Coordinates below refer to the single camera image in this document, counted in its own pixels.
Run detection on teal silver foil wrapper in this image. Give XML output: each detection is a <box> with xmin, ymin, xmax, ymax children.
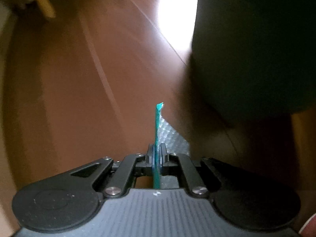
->
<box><xmin>151</xmin><ymin>102</ymin><xmax>190</xmax><ymax>189</ymax></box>

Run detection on teal plastic trash bin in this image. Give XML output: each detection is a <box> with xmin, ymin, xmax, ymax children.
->
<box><xmin>191</xmin><ymin>0</ymin><xmax>315</xmax><ymax>130</ymax></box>

